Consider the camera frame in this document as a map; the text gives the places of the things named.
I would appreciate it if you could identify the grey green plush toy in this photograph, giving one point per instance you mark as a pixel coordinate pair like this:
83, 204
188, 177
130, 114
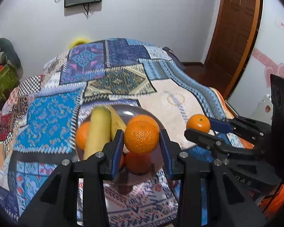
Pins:
12, 57

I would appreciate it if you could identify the white sticker covered cabinet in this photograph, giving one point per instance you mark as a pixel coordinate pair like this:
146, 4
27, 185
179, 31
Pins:
264, 110

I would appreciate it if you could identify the brown wooden door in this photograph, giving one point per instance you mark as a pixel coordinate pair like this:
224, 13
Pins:
234, 36

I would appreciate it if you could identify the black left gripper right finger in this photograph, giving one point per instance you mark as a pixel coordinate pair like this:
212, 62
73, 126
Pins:
207, 185

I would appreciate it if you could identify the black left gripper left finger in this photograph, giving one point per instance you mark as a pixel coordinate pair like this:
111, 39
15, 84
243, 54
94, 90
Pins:
55, 203

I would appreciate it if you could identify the small orange tangerine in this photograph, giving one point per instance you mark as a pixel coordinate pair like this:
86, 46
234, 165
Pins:
199, 122

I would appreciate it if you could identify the yellow corn cob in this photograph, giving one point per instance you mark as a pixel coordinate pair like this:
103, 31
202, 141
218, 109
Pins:
116, 122
99, 131

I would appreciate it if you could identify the patchwork patterned bedspread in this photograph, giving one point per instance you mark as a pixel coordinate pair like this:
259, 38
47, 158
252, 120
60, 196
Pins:
41, 115

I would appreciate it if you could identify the dark brown round plate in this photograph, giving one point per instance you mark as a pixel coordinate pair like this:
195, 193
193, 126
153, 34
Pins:
130, 113

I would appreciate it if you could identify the large orange right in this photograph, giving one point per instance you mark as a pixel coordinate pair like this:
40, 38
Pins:
143, 117

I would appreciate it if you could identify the dark purple passion fruit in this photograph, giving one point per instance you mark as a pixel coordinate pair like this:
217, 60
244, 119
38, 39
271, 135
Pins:
173, 183

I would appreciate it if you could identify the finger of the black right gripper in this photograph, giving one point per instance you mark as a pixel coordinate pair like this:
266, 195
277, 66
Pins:
216, 145
253, 131

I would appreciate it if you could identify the large orange left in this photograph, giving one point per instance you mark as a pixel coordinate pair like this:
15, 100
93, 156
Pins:
82, 135

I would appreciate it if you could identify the yellow plush toy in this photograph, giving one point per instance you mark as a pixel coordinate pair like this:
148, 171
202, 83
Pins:
78, 41

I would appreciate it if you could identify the large orange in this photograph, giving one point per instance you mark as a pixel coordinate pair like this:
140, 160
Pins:
143, 117
82, 135

